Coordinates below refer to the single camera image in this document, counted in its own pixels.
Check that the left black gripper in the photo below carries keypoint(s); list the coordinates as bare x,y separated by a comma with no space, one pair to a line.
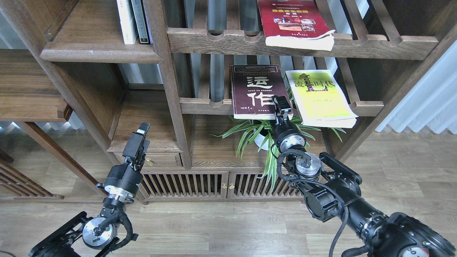
123,180

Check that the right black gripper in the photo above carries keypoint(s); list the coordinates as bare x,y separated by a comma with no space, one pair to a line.
285,133

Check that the maroon book white characters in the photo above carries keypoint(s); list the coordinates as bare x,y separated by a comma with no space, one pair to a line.
253,87

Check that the yellow green book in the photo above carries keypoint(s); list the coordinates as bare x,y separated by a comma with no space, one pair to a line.
319,99

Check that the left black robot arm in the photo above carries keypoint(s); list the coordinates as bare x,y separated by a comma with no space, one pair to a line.
111,229

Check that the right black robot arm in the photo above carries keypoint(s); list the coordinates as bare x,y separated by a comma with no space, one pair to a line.
332,189

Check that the red book on top shelf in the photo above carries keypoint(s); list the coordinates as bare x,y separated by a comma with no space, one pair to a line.
295,24

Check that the brass drawer knob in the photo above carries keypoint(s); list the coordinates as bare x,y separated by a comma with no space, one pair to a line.
149,162

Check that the green spider plant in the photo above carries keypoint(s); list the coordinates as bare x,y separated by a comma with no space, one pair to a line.
250,134

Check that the white plant pot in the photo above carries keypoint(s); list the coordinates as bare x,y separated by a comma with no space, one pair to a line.
264,140

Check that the dark wooden bookshelf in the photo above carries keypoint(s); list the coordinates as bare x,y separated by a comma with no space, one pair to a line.
114,86

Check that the white upright book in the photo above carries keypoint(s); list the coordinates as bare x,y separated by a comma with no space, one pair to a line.
127,21

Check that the wooden side table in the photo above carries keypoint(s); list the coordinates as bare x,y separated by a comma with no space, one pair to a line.
27,97

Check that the dark green upright book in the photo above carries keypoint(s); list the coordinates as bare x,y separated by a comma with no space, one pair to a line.
140,20

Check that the slatted wooden bench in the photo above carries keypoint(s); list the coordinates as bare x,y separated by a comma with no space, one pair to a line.
21,186

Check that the white curtain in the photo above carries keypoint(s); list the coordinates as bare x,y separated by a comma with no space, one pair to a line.
432,102

